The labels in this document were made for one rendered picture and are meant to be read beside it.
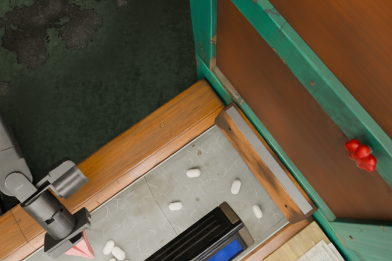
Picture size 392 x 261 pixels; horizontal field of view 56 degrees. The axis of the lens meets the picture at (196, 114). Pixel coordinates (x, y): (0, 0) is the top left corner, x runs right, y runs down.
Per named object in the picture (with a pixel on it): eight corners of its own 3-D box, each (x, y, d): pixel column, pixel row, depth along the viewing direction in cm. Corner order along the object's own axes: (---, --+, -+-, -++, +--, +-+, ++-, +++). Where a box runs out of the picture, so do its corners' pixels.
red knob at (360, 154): (336, 147, 45) (350, 141, 40) (350, 137, 45) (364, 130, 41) (360, 176, 44) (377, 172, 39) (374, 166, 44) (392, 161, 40)
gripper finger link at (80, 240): (104, 260, 78) (77, 233, 74) (75, 281, 77) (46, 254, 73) (100, 240, 84) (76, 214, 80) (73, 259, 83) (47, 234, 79)
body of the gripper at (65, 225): (93, 228, 75) (70, 204, 72) (49, 258, 74) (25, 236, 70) (90, 211, 81) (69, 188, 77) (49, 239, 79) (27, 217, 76)
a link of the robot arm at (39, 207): (14, 196, 73) (18, 207, 68) (44, 173, 75) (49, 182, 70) (37, 218, 76) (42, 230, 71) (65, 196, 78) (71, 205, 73)
